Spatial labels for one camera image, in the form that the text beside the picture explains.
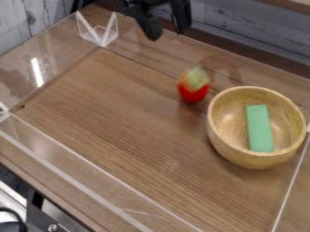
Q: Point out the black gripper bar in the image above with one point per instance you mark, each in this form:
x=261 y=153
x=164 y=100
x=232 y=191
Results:
x=149 y=21

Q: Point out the red plush strawberry toy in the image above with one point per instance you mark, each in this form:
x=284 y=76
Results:
x=194 y=84

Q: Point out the wooden bowl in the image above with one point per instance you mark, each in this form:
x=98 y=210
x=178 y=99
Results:
x=228 y=126

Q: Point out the green rectangular block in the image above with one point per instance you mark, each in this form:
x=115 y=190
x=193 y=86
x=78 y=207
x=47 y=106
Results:
x=260 y=129

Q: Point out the clear acrylic corner bracket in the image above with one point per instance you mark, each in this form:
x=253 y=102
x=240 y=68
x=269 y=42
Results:
x=99 y=35

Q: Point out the clear acrylic tray wall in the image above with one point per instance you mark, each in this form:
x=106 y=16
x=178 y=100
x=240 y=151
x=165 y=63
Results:
x=97 y=132

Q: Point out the black metal table frame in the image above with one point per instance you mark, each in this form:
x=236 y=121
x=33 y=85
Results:
x=38 y=217

